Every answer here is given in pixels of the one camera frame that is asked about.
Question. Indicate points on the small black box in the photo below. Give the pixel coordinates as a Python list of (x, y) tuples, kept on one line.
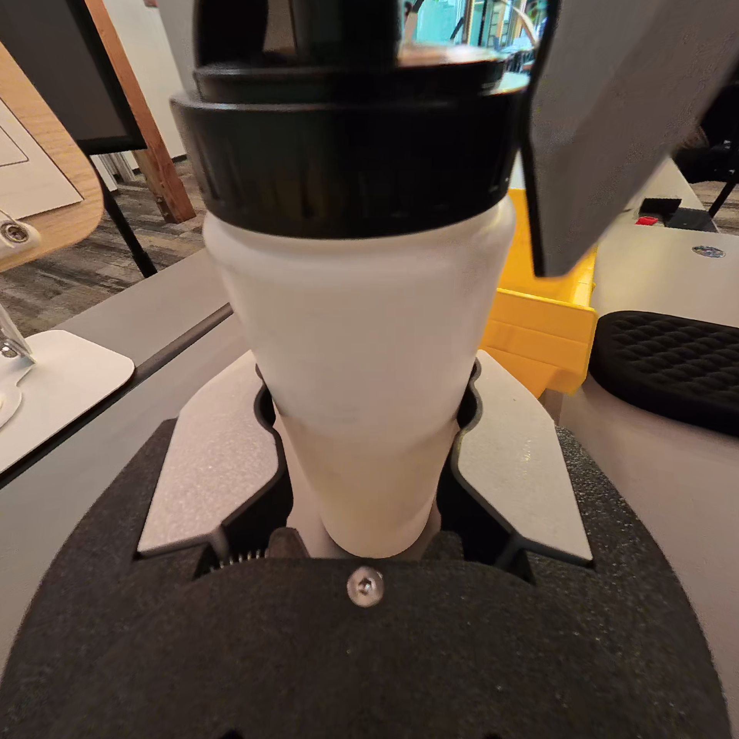
[(658, 206)]

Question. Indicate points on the brown wooden leg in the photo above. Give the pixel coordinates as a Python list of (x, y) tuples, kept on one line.
[(156, 156)]

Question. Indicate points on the yellow plastic bin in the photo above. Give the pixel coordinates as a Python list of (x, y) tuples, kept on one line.
[(542, 329)]

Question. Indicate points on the black office chair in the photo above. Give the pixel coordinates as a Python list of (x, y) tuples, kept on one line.
[(710, 156)]

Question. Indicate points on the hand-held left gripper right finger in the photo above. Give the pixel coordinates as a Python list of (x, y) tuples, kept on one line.
[(519, 473)]

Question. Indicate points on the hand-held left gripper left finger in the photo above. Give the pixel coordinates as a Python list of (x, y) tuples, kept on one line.
[(202, 473)]

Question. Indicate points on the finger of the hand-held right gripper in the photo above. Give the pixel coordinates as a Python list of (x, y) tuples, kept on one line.
[(606, 115), (231, 29)]

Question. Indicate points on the wooden instruction sheet board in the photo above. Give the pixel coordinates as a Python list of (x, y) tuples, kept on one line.
[(46, 185)]

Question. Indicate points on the white plastic bottle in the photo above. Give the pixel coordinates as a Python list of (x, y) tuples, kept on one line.
[(358, 346)]

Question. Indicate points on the round desk grommet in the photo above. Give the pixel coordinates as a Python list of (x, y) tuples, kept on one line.
[(709, 251)]

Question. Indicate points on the black textured mat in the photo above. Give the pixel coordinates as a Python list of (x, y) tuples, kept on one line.
[(669, 369)]

